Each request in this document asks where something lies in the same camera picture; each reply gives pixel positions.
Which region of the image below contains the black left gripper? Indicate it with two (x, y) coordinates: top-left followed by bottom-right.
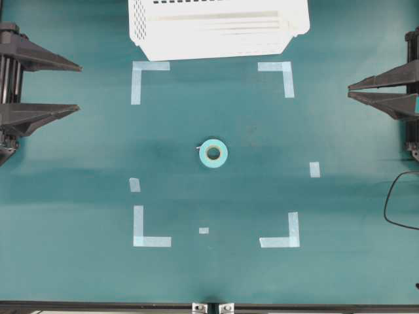
(1, 22), (82, 154)

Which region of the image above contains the small bottom tape piece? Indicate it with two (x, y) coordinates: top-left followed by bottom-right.
(198, 227), (210, 234)

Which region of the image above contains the left metal bracket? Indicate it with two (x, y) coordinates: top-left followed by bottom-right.
(191, 303), (208, 314)

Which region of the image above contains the teal tape roll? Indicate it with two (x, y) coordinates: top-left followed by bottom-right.
(198, 139), (228, 169)

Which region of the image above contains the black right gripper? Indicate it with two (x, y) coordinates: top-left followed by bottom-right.
(348, 27), (418, 160)

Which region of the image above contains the right metal bracket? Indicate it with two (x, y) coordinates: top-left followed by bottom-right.
(218, 303), (235, 314)

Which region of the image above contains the white perforated plastic basket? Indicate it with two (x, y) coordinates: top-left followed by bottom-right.
(128, 0), (310, 61)

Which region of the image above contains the black cable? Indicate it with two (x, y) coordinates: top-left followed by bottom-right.
(383, 169), (419, 229)

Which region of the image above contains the metal bracket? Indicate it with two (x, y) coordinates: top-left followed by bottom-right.
(191, 303), (208, 314)
(218, 303), (235, 314)

